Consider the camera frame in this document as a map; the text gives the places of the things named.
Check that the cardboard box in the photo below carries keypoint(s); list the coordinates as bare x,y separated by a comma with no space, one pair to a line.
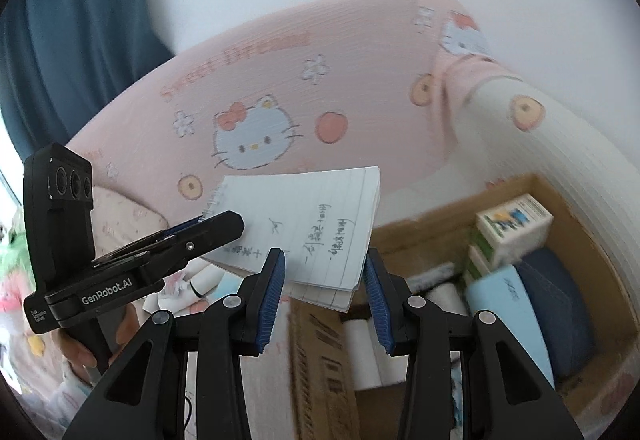
320,370

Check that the pink patterned pillow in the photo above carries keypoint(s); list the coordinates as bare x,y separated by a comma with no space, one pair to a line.
125,220

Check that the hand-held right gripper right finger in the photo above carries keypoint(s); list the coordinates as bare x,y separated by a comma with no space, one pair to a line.
377,310

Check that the white paper tube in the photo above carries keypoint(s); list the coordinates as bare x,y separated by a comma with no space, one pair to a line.
207,280

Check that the dark blue curtain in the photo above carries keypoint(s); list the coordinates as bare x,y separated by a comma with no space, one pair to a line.
60,45

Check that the white lined spiral notebook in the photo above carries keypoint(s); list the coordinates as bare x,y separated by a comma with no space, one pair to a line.
310,220

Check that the white and green carton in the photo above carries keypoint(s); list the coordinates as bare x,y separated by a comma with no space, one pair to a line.
480,262
470,280
515,225

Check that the light blue case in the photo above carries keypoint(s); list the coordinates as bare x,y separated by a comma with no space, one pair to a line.
510,320

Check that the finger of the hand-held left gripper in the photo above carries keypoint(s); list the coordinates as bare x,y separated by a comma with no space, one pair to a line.
177,229
210,232

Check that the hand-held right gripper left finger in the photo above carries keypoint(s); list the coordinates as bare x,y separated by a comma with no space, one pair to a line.
270,305

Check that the flat white labelled packet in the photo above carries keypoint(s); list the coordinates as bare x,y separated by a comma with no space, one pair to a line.
432,275

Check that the light blue paper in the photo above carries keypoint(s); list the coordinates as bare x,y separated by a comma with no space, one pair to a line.
227,287

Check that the person's left hand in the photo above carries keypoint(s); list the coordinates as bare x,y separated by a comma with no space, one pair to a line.
75,352

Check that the blue denim bag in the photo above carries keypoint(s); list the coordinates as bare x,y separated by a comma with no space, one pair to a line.
565,310

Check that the white cartoon printed cloth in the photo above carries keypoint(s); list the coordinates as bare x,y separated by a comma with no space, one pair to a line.
45,395

